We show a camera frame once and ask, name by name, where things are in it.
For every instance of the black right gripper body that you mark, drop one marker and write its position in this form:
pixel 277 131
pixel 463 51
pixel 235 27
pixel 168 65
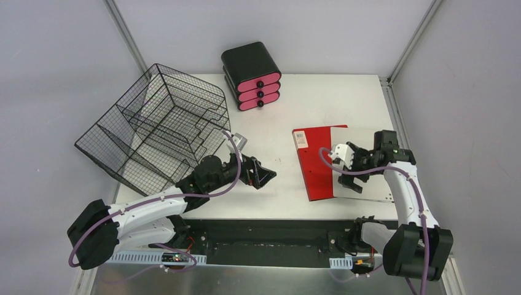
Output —
pixel 367 161

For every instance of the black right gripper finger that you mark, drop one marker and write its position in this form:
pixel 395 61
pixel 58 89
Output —
pixel 348 182
pixel 359 153

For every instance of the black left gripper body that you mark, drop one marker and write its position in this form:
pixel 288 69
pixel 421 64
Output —
pixel 248 171

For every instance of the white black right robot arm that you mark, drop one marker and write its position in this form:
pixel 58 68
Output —
pixel 419 247

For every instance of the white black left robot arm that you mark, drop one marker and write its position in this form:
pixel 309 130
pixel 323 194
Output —
pixel 102 230

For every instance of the white binder cover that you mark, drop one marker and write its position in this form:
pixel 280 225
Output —
pixel 363 187

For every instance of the red binder folder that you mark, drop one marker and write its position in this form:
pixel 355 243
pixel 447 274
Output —
pixel 317 176

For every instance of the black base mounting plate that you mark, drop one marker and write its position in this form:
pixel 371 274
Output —
pixel 273 243

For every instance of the pink top drawer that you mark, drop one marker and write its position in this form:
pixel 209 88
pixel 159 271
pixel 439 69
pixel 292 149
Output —
pixel 258 82

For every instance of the black drawer cabinet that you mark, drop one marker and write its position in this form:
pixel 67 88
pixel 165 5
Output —
pixel 246 62

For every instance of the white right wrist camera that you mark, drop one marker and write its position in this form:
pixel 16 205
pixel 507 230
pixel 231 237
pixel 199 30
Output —
pixel 342 154

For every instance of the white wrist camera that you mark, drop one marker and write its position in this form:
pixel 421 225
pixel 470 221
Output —
pixel 236 142
pixel 342 154

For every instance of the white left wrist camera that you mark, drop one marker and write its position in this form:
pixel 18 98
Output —
pixel 236 142

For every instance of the black wire mesh tray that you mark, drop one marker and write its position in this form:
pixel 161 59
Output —
pixel 158 130

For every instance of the white cable duct right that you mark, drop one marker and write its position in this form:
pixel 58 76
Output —
pixel 341 263

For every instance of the white cable duct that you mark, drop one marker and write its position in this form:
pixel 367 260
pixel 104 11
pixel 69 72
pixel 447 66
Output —
pixel 341 263
pixel 151 258

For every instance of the white cable duct left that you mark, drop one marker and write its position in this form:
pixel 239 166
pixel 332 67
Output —
pixel 151 258

